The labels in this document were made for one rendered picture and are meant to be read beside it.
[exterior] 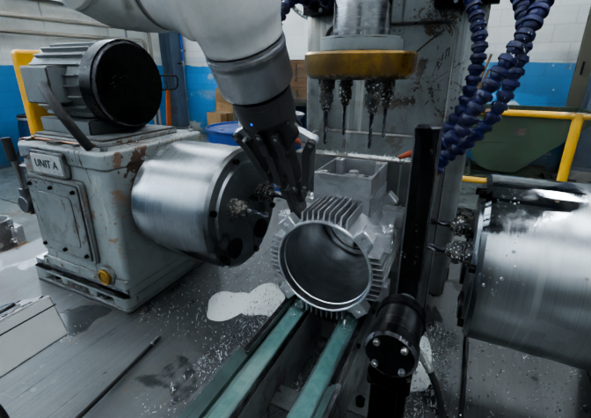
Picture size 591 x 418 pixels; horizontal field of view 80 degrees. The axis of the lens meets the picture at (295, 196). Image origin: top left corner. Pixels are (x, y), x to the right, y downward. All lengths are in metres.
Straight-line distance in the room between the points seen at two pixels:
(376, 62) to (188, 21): 0.27
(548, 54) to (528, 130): 1.34
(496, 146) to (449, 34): 3.96
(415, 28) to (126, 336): 0.84
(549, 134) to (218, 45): 4.50
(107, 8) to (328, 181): 0.38
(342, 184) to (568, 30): 5.30
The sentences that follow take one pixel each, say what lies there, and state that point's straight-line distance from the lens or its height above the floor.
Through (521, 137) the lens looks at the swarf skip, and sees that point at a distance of 4.72.
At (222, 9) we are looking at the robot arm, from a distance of 0.36.
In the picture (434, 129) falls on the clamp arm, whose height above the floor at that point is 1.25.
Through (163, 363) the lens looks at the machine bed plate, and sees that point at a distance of 0.76.
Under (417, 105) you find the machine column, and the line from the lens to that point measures 0.80.
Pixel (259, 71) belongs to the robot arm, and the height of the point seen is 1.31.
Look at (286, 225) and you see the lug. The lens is 0.57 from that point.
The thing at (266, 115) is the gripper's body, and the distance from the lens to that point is 0.43.
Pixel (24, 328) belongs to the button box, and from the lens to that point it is 0.48.
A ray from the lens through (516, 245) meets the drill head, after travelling 0.51.
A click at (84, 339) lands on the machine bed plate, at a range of 0.88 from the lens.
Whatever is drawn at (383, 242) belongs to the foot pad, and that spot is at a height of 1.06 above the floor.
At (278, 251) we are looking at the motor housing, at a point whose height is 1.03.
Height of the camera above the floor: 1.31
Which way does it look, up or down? 20 degrees down
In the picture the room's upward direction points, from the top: straight up
